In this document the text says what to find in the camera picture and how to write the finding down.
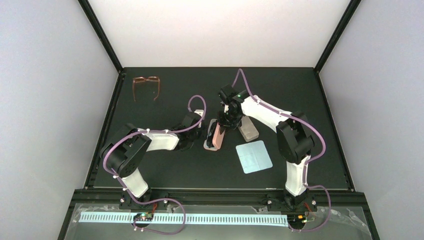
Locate pink glasses case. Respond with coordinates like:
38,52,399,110
203,118,226,152

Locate grey glasses case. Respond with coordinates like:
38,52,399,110
237,116,259,143

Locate black sunglasses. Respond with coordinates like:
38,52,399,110
203,119,217,150

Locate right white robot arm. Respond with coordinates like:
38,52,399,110
217,84,315,210

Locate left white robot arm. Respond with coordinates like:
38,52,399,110
99,109,205,199

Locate brown translucent sunglasses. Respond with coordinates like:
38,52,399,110
132,76,161,102

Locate right light blue cloth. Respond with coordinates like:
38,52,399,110
235,140,273,174

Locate left circuit board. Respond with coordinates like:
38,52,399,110
133,212,154,222

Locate circuit board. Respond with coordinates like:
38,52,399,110
289,214,315,224
133,212,154,222

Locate right circuit board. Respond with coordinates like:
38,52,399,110
289,214,315,224

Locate clear plastic sheet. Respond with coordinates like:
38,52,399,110
65,203,371,240

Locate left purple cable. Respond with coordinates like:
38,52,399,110
101,95,208,235

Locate purple cable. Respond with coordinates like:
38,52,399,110
231,68,332,233
101,95,208,235

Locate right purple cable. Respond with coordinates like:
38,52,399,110
231,68,332,233

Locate black aluminium frame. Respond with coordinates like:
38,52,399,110
58,0,380,240

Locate white slotted cable duct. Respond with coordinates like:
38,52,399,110
77,212,288,227

